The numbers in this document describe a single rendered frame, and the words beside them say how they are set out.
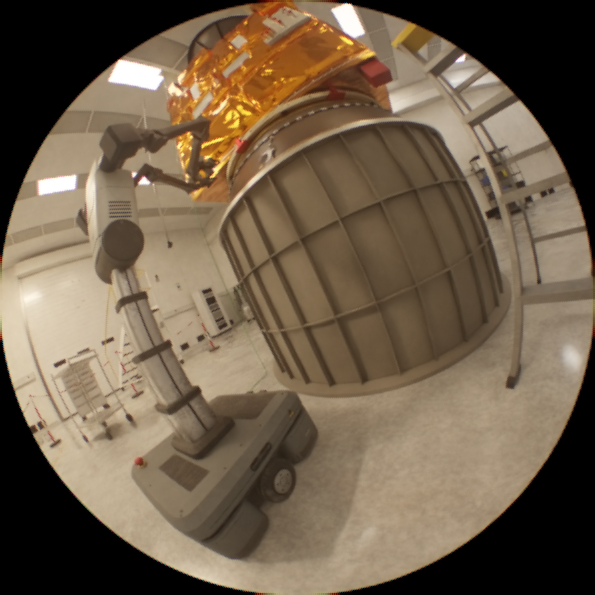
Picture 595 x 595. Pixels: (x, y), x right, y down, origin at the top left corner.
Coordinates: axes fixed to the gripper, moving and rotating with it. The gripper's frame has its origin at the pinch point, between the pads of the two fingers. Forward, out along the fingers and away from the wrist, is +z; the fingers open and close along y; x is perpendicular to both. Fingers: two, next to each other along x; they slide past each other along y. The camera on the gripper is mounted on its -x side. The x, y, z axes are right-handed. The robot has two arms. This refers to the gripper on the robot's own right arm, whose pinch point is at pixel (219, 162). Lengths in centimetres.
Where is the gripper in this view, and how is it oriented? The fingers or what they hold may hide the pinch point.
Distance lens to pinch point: 167.8
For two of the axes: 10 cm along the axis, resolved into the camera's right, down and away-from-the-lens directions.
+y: 5.3, -1.8, -8.3
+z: 6.6, -5.3, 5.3
